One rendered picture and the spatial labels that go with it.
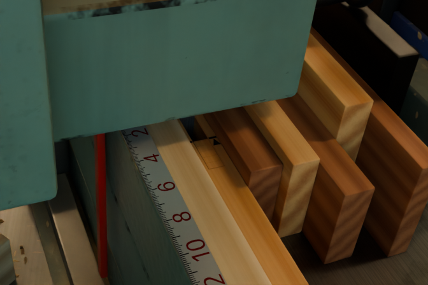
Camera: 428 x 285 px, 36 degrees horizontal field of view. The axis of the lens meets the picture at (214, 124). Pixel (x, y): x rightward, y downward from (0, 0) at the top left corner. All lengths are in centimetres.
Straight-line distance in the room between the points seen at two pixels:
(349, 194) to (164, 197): 9
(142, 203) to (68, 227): 17
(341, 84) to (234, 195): 8
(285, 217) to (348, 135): 6
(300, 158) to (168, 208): 7
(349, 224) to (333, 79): 8
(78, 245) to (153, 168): 16
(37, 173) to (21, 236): 23
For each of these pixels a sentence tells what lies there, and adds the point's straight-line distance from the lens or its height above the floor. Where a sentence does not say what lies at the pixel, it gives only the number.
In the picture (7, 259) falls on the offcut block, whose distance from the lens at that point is 46.
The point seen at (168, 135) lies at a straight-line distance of 35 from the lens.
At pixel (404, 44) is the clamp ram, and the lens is 37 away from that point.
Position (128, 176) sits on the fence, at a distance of 34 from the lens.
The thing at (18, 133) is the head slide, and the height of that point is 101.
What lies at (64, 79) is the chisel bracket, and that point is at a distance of 29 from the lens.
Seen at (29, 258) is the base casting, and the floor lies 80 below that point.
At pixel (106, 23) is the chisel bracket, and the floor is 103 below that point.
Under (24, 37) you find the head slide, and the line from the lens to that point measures 24.
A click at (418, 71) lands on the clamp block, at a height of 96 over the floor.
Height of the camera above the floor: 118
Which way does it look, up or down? 39 degrees down
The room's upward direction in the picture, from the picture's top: 7 degrees clockwise
